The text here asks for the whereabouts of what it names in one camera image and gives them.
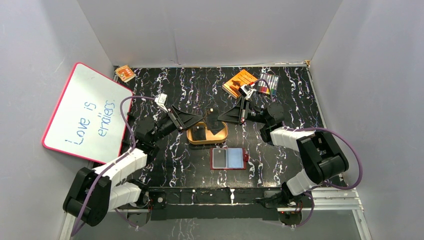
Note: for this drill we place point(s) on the stack of black credit cards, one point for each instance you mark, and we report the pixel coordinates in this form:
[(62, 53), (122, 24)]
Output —
[(198, 133)]

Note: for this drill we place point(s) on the orange book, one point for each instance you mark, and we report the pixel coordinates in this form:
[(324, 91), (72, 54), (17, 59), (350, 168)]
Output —
[(233, 85)]

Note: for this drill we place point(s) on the red card holder wallet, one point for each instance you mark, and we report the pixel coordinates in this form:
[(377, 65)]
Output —
[(236, 158)]

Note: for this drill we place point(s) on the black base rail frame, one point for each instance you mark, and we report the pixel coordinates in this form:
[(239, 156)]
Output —
[(264, 203)]

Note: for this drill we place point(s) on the pink framed whiteboard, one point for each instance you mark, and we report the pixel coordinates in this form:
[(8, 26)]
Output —
[(87, 121)]

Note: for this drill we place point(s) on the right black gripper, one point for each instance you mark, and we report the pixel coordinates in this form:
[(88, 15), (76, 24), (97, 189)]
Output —
[(233, 114)]

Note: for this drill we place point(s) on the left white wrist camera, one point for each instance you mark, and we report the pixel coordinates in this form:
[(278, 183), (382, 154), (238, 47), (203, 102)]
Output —
[(161, 100)]

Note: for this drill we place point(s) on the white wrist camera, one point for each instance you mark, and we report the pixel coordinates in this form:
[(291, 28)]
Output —
[(246, 91), (161, 100)]

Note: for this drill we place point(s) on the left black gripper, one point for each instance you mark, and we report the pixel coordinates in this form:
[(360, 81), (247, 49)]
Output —
[(176, 117)]

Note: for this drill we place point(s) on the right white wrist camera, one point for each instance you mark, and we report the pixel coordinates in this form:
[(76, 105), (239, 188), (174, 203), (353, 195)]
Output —
[(246, 91)]

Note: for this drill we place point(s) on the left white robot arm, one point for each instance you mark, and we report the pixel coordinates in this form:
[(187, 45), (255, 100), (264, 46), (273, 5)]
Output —
[(95, 192)]

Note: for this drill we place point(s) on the orange oval tray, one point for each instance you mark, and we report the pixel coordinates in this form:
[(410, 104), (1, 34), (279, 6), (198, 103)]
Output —
[(210, 138)]

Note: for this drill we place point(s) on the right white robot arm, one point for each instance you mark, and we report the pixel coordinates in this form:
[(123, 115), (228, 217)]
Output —
[(320, 154)]

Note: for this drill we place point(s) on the pack of coloured markers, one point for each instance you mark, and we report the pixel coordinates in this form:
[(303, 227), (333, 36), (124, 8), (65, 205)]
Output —
[(269, 85)]

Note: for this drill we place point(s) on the small orange card box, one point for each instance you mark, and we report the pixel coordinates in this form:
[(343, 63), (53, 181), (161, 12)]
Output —
[(125, 73)]

